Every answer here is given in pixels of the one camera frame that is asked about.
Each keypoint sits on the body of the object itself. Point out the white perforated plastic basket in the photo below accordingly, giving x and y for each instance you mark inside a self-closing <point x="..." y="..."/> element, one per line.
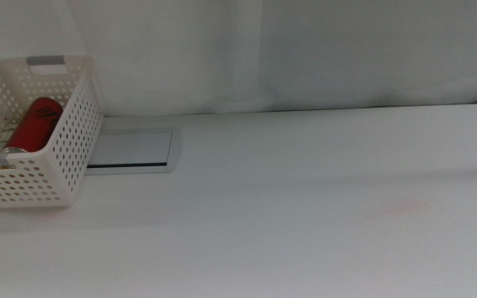
<point x="73" y="132"/>

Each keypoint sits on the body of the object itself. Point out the white backdrop curtain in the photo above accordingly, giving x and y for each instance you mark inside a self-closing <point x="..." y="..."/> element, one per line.
<point x="325" y="49"/>

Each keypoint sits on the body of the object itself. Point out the red cola can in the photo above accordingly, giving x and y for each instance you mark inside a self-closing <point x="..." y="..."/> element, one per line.
<point x="35" y="124"/>

